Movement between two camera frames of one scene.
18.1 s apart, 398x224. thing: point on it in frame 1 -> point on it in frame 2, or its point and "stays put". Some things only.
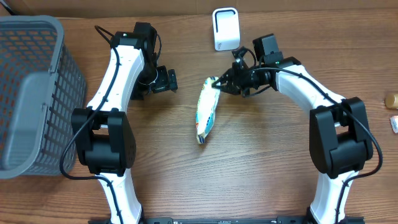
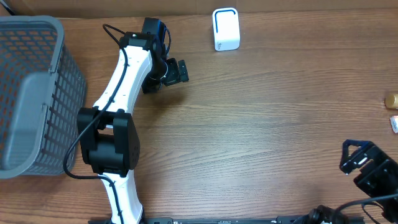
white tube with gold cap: [391, 102] stays put
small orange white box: [393, 121] stays put
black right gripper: [229, 74] -> [382, 166]
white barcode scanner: [226, 28] stays put
